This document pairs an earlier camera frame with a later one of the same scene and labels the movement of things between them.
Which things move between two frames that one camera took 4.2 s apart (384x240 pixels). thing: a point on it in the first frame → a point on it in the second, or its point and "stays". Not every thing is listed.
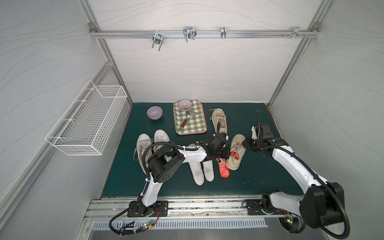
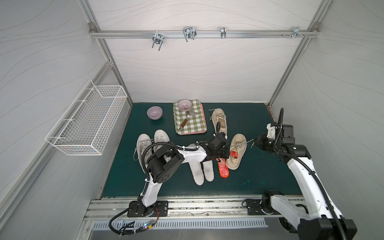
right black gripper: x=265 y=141 → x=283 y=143
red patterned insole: x=234 y=154 stays
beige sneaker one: x=237 y=150 stays
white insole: x=208 y=169 stays
